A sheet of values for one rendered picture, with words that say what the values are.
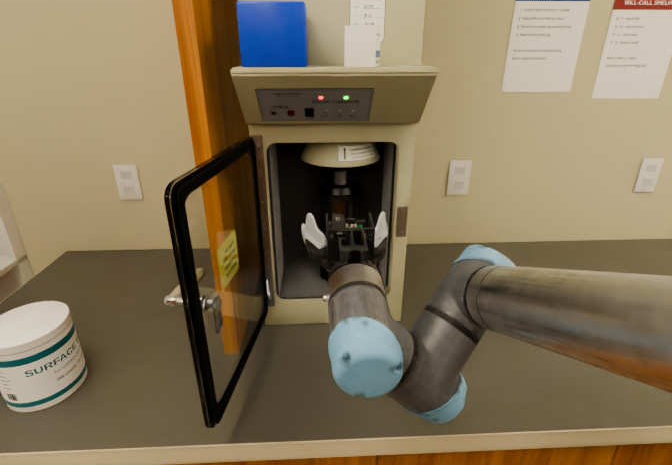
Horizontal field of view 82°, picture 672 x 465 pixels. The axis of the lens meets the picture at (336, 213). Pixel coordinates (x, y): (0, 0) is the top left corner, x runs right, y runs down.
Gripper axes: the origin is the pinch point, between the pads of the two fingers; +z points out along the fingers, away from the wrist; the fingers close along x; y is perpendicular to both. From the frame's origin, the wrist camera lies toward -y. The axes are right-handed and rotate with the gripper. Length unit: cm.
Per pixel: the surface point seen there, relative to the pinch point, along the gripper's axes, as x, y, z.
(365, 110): -3.9, 20.0, 5.5
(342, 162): -0.4, 8.4, 11.6
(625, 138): -93, 1, 52
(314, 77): 4.9, 26.2, 0.3
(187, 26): 23.8, 33.3, 3.0
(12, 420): 59, -28, -16
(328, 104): 2.6, 21.3, 4.4
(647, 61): -92, 23, 54
